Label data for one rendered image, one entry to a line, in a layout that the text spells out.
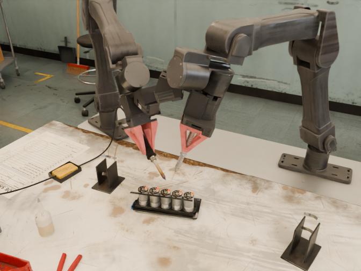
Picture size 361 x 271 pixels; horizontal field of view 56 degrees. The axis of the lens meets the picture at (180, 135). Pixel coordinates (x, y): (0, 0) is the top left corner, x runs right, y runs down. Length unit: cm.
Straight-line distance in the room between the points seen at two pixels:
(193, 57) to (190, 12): 292
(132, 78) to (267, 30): 29
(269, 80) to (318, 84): 254
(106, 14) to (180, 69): 39
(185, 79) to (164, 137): 58
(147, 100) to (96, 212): 31
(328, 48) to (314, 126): 22
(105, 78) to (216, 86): 54
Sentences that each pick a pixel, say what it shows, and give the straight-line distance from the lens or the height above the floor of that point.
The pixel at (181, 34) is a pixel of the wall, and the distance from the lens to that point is 362.
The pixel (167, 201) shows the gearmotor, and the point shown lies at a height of 79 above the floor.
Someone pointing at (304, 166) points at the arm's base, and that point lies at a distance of 106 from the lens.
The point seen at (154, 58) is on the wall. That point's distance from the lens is 385.
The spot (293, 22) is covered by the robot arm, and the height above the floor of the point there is 119.
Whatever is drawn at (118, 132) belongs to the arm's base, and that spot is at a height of 76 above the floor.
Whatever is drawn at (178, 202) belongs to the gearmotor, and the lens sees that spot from 82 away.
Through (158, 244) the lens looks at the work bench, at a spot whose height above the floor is 75.
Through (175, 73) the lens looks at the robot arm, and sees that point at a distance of 62.
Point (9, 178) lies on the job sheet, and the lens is 108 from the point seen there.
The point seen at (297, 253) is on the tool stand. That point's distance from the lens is 81.
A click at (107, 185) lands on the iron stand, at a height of 75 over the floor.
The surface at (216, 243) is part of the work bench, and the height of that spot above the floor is 75.
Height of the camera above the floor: 133
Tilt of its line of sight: 29 degrees down
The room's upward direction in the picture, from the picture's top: straight up
